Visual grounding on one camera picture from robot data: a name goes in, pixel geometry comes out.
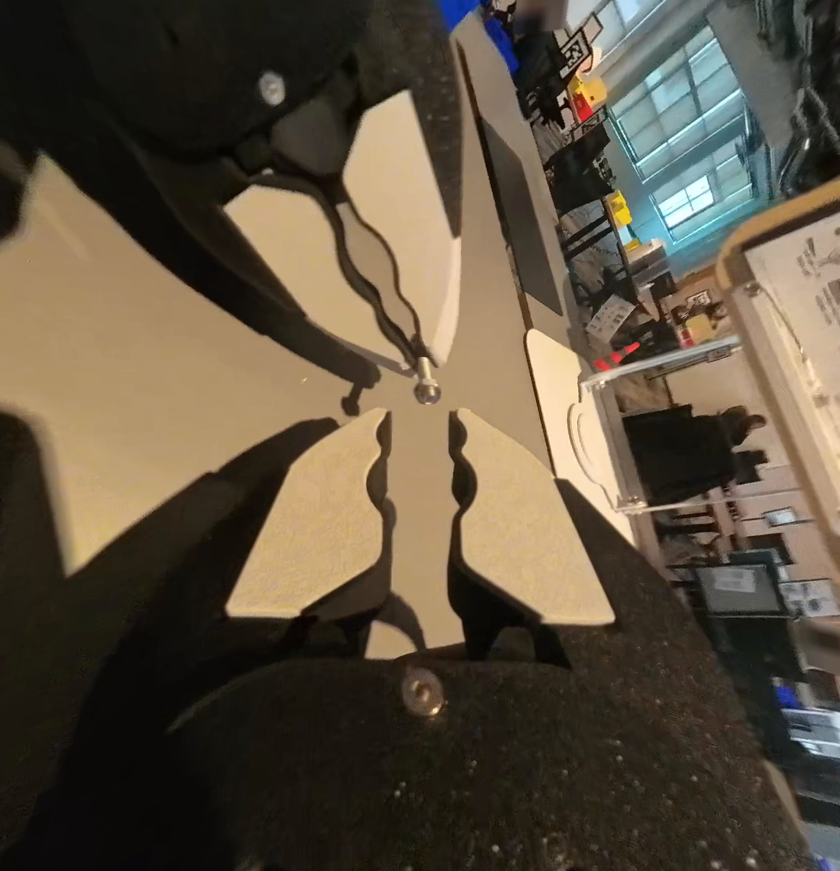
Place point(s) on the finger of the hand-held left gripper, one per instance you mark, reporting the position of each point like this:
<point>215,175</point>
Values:
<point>284,245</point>
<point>420,224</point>

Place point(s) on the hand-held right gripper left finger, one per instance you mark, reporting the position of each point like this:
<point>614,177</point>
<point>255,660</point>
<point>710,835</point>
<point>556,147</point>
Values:
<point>311,524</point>

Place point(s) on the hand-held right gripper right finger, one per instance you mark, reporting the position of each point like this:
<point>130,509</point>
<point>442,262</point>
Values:
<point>529,537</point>

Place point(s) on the silver bolt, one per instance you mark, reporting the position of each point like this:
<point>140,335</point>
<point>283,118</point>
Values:
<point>425,371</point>

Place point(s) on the silver nut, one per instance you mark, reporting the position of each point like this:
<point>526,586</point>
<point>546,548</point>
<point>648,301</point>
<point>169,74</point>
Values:
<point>427,393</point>

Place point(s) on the black desk mat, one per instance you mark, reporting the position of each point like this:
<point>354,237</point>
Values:
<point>522,218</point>

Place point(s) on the white base board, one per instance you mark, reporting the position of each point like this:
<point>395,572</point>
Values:
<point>556,381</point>

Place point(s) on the small blue bin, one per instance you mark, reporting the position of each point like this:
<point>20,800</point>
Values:
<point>501,41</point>

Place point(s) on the yellow red storage bin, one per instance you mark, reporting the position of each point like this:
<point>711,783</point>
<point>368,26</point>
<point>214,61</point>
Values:
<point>589,99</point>

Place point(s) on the small black monitor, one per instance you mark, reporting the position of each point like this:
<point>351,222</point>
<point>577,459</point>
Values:
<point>740,588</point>

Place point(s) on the clear acrylic stand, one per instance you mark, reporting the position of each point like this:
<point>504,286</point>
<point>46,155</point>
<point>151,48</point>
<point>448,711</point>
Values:
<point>665,360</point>

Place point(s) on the printed marker board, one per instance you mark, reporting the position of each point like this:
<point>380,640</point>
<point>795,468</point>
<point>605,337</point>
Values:
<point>582,42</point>

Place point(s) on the large window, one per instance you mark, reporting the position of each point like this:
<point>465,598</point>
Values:
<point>685,136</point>

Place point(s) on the printed instruction sheet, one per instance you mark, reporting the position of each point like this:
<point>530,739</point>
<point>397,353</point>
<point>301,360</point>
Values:
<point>814,272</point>

